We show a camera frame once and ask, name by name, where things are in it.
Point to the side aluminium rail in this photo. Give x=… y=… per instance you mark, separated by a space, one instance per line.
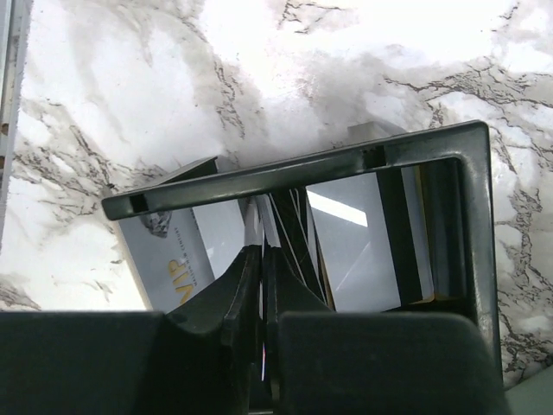
x=15 y=26

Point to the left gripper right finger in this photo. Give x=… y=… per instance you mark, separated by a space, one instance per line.
x=323 y=362

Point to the black card box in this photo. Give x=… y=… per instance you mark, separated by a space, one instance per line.
x=461 y=149

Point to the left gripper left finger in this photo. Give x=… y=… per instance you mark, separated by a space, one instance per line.
x=129 y=359

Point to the white card black stripe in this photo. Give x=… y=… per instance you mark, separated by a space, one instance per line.
x=373 y=239

